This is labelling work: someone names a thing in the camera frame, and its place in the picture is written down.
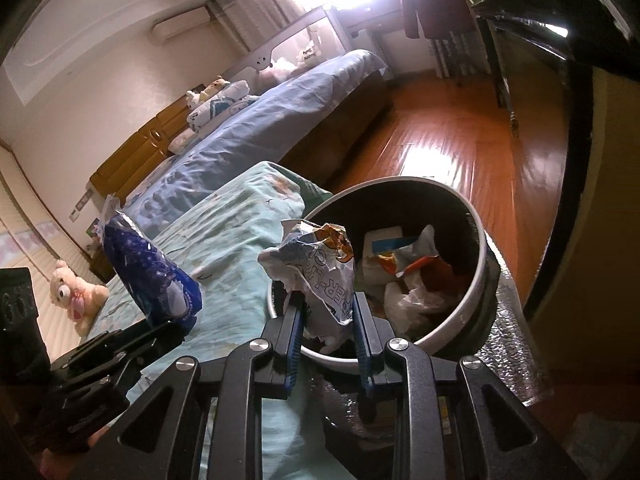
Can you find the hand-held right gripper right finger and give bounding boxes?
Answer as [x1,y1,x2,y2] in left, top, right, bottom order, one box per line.
[352,292,586,480]

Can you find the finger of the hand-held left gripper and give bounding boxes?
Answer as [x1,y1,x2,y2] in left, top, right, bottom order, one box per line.
[69,321,187,402]
[51,319,152,377]

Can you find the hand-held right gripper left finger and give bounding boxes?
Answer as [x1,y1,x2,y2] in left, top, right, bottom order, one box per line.
[117,290,308,480]

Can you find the white printed packet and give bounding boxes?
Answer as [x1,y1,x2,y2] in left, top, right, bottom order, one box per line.
[257,219,357,353]

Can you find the blue starry snack bag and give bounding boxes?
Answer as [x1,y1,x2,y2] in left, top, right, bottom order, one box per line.
[97,195,203,336]

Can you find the orange snack packet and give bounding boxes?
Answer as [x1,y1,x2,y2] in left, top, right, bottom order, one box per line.
[375,225,442,282]

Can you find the red snack packet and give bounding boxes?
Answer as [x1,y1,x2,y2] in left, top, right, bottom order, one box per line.
[425,259,457,292]

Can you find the white black bin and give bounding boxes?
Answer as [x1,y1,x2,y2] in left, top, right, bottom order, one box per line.
[267,176,496,376]

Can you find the cream teddy bear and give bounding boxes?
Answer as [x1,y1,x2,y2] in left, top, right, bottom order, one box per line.
[49,259,111,338]

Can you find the wooden nightstand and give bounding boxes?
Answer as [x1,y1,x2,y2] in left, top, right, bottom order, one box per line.
[87,230,119,283]

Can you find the white louvred closet door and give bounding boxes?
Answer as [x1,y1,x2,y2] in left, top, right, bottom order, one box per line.
[0,145,93,361]

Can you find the wooden headboard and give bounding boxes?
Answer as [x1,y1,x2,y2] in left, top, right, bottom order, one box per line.
[90,84,208,196]

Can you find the white floral pillow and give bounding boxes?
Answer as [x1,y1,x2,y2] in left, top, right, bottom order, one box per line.
[167,127,198,156]

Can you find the blue bed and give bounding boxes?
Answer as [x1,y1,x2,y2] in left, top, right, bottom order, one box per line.
[122,50,396,241]

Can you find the patterned pillows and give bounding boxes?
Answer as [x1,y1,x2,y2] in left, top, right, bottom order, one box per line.
[187,80,261,133]

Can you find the pink plush toy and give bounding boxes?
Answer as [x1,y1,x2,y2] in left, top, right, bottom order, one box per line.
[257,57,296,86]

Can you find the small white plush toy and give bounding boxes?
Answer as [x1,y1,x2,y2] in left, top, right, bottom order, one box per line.
[295,40,321,66]

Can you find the white radiator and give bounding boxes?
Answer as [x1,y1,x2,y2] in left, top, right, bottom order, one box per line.
[430,30,488,79]

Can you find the white air conditioner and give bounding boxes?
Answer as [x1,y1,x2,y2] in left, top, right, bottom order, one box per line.
[152,6,211,43]

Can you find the dark wooden desk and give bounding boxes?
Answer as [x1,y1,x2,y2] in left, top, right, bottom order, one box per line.
[345,2,401,37]

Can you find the grey curtain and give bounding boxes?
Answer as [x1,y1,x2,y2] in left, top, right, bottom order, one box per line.
[210,0,311,53]

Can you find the black glossy cabinet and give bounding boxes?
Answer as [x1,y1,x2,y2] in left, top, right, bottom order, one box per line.
[470,0,640,321]

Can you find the grey bed rail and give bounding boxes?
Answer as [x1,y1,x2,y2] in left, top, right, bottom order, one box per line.
[227,5,351,77]

